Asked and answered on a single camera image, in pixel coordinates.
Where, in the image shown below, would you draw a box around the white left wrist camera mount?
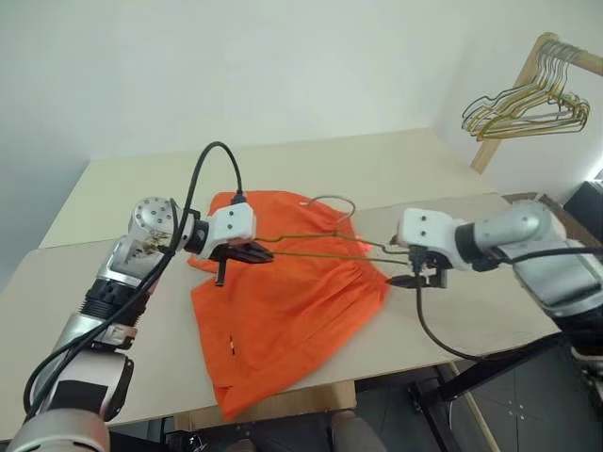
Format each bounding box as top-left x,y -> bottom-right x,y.
206,201 -> 259,259

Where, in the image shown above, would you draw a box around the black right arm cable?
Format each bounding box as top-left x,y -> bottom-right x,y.
408,244 -> 603,362

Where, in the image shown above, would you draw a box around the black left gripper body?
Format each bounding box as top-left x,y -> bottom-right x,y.
209,241 -> 242,288

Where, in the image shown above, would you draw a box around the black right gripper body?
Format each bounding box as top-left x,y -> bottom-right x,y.
408,246 -> 449,289

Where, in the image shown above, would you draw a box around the orange shorts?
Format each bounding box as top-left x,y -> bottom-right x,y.
186,189 -> 392,422

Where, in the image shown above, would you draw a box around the grey brown rounded shape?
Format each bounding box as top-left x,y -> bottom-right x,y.
329,408 -> 390,452

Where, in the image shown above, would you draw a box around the light wooden stick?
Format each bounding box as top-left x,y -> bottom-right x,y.
464,393 -> 503,452

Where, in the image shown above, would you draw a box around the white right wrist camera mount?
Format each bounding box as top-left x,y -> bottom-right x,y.
397,206 -> 470,273

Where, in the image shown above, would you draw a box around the gold wire hanger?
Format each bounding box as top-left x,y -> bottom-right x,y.
470,40 -> 590,137
475,41 -> 591,142

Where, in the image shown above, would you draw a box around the black box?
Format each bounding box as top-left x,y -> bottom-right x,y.
562,180 -> 603,228

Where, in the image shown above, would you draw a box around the dark green wire hanger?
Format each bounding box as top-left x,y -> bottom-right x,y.
461,46 -> 574,131

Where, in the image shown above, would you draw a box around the thin wire hanger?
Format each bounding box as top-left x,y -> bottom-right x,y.
256,194 -> 416,270

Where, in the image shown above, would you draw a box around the silver wire hanger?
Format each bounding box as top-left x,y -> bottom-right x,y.
489,44 -> 588,124

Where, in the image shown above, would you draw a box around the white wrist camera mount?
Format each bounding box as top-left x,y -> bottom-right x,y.
206,201 -> 259,259
397,206 -> 470,273

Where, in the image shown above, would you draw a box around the wooden clothes rack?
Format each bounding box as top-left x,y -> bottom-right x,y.
469,31 -> 603,176

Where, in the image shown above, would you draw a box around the black metal table frame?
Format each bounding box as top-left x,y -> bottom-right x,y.
407,331 -> 581,452

